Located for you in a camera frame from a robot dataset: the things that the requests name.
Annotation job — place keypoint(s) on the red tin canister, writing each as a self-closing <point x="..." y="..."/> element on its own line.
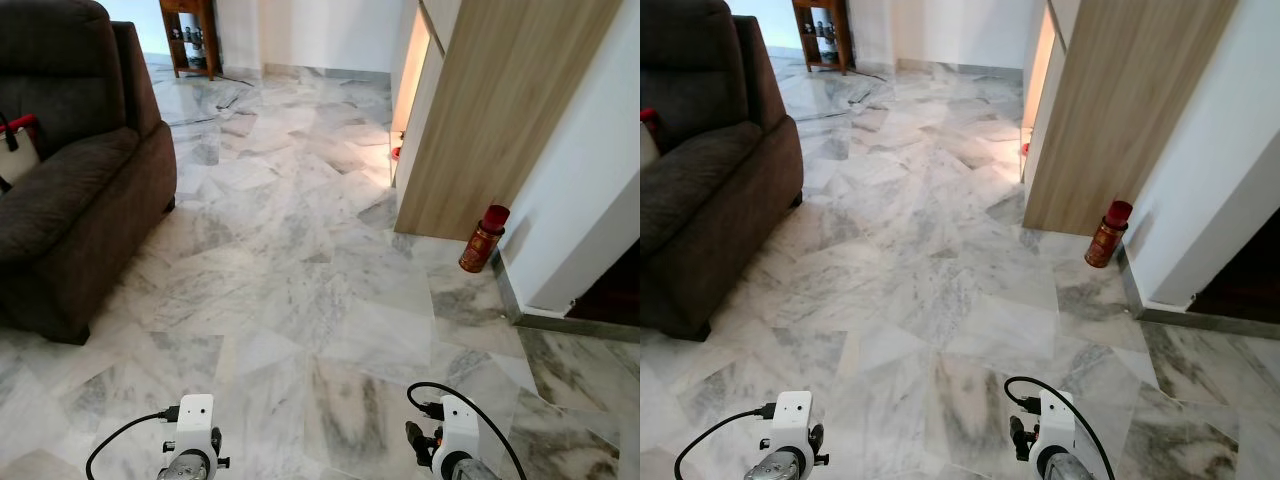
<point x="1108" y="235"/>
<point x="482" y="240"/>

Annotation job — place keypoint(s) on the dark brown armchair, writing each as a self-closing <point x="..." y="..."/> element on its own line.
<point x="720" y="180"/>
<point x="80" y="180"/>

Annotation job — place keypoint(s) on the wood panel cabinet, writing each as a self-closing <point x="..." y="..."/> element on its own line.
<point x="1120" y="120"/>
<point x="500" y="120"/>

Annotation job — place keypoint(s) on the wooden shelf rack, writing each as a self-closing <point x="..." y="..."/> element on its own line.
<point x="825" y="35"/>
<point x="190" y="40"/>

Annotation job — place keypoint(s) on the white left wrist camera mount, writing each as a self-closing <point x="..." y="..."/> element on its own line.
<point x="793" y="415"/>
<point x="193" y="420"/>

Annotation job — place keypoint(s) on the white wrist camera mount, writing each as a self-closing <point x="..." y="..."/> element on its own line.
<point x="793" y="415"/>
<point x="193" y="420"/>
<point x="1055" y="420"/>
<point x="460" y="425"/>

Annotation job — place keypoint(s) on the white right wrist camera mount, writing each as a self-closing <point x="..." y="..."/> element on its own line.
<point x="1055" y="420"/>
<point x="460" y="425"/>

